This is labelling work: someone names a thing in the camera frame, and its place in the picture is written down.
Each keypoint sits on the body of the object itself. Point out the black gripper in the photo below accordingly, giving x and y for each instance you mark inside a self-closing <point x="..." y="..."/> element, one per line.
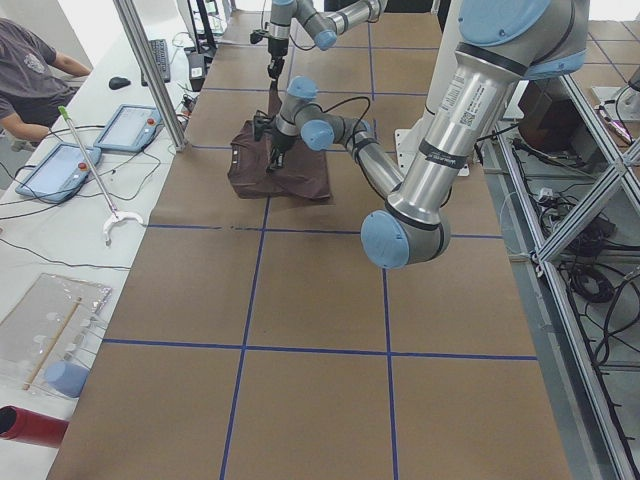
<point x="281" y="143"/>
<point x="275" y="48"/>

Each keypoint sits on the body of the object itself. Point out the dark brown t-shirt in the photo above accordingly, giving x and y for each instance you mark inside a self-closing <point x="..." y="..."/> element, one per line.
<point x="304" y="174"/>

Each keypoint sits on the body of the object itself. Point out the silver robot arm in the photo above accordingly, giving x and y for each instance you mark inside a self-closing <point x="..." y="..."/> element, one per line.
<point x="502" y="43"/>
<point x="323" y="28"/>

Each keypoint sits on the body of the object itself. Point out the black keyboard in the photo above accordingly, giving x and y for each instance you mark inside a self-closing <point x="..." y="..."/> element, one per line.
<point x="160" y="55"/>

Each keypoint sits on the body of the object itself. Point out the far blue teach pendant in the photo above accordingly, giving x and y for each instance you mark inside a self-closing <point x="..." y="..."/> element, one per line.
<point x="131" y="128"/>

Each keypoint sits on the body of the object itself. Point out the blue teach pendant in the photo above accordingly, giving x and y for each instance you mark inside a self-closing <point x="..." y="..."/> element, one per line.
<point x="58" y="176"/>
<point x="131" y="128"/>

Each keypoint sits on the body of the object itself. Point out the black computer mouse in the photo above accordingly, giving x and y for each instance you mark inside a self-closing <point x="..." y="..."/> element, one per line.
<point x="116" y="83"/>

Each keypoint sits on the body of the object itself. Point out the reacher grabber stick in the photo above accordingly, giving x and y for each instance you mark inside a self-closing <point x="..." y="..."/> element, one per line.
<point x="116" y="216"/>

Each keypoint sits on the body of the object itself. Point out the near blue teach pendant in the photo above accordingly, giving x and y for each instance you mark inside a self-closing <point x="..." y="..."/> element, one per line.
<point x="58" y="176"/>

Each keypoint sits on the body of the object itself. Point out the person in grey shirt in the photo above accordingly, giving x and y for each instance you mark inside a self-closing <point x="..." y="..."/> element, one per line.
<point x="30" y="93"/>

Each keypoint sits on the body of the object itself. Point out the silver foil bag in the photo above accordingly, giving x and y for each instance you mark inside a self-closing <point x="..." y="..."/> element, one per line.
<point x="57" y="320"/>

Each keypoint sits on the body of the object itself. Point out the light blue cap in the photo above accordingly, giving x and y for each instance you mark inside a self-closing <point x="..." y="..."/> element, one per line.
<point x="67" y="378"/>

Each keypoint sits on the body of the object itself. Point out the red cylinder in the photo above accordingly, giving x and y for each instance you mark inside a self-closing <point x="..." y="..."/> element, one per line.
<point x="26" y="426"/>

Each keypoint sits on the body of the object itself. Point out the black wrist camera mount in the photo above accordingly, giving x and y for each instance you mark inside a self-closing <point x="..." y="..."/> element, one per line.
<point x="262" y="124"/>

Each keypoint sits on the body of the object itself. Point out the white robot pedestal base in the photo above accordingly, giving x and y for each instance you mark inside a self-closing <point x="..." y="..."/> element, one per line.
<point x="409" y="144"/>

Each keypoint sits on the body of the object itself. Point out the aluminium frame post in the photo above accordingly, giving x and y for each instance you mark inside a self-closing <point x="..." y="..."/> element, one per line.
<point x="141" y="49"/>

